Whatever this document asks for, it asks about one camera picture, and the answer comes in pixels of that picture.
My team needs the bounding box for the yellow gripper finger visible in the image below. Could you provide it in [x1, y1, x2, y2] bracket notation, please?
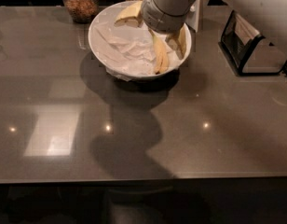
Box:
[114, 1, 143, 27]
[165, 27, 186, 59]

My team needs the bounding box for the yellow banana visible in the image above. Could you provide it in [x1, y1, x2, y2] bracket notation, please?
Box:
[149, 29, 169, 74]

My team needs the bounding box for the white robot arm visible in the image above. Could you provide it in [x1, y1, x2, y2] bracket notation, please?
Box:
[116, 0, 287, 55]

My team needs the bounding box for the white bowl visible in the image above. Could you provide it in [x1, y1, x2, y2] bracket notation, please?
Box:
[89, 2, 192, 81]

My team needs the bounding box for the white standing card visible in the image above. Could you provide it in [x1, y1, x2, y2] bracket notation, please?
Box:
[185, 0, 209, 33]

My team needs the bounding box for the white crumpled paper towel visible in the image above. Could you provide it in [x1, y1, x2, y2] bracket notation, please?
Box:
[90, 22, 185, 77]

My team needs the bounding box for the left glass jar with nuts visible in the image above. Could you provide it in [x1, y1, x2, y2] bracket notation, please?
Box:
[62, 0, 99, 23]

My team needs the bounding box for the black silver toaster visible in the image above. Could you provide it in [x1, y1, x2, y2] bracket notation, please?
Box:
[219, 10, 287, 76]

